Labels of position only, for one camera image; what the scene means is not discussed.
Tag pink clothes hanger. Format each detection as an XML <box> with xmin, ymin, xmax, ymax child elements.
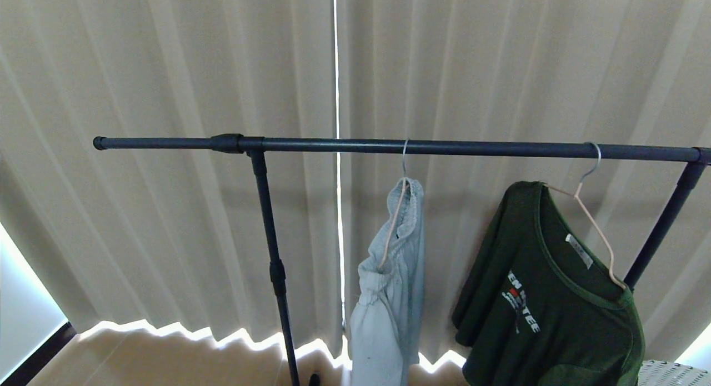
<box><xmin>378</xmin><ymin>139</ymin><xmax>415</xmax><ymax>270</ymax></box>
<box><xmin>544</xmin><ymin>142</ymin><xmax>629</xmax><ymax>291</ymax></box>

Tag pale grey shorts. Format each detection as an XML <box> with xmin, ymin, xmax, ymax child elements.
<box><xmin>348</xmin><ymin>178</ymin><xmax>426</xmax><ymax>386</ymax></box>

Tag green garment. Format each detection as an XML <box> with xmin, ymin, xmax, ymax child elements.
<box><xmin>451</xmin><ymin>181</ymin><xmax>647</xmax><ymax>386</ymax></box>

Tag black clothes rack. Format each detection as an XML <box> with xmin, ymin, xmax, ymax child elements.
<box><xmin>93</xmin><ymin>133</ymin><xmax>711</xmax><ymax>386</ymax></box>

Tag white laundry basket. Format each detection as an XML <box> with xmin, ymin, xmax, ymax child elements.
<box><xmin>638</xmin><ymin>360</ymin><xmax>711</xmax><ymax>386</ymax></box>

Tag beige curtain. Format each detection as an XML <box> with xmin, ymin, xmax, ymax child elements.
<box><xmin>0</xmin><ymin>0</ymin><xmax>711</xmax><ymax>375</ymax></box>

